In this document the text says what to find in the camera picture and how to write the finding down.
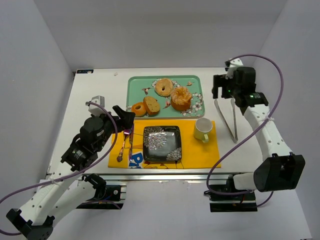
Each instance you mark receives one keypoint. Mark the sliced bread piece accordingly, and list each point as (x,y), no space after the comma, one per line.
(151,105)

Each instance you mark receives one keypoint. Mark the light green mug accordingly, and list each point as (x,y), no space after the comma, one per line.
(202,128)

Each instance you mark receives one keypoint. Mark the glazed bagel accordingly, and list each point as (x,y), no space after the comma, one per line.
(164,87)

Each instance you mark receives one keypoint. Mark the blue corner label left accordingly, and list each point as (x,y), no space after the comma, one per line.
(84,71)

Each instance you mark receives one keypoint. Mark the yellow printed placemat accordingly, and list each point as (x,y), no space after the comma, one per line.
(195,153)

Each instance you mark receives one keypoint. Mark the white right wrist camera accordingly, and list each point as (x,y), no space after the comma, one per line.
(231,66)

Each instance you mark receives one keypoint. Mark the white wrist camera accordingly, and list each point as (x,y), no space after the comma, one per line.
(96,109)
(231,66)

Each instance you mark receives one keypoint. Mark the iridescent purple knife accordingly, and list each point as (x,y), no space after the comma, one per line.
(131,137)

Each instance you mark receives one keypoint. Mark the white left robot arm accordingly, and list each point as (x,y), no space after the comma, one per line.
(35,220)

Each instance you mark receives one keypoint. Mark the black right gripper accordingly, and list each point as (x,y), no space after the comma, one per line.
(222,86)

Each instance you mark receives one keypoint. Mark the tall sugared bundt cake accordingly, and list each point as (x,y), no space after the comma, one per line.
(181,98)

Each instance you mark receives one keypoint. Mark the metal kitchen tongs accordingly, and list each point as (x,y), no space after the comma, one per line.
(233,134)

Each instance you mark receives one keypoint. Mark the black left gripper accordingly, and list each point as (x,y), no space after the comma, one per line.
(120,121)

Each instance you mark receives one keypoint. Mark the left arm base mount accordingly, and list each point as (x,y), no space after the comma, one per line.
(108,196)

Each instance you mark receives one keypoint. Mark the black floral square plate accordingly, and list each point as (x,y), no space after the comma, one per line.
(162,143)

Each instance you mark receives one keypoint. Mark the small orange donut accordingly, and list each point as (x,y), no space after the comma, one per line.
(139,109)

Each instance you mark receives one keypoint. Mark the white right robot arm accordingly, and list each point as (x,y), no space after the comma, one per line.
(280,169)

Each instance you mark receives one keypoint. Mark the iridescent purple fork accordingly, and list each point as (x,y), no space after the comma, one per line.
(126,134)

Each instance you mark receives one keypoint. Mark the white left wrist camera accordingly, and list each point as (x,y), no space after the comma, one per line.
(96,109)

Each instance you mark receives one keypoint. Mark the green floral serving tray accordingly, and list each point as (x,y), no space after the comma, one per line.
(143,86)

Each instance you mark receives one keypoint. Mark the aluminium table front rail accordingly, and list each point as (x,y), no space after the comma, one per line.
(157,176)

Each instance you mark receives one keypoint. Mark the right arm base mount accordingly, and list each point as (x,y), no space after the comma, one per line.
(230,203)

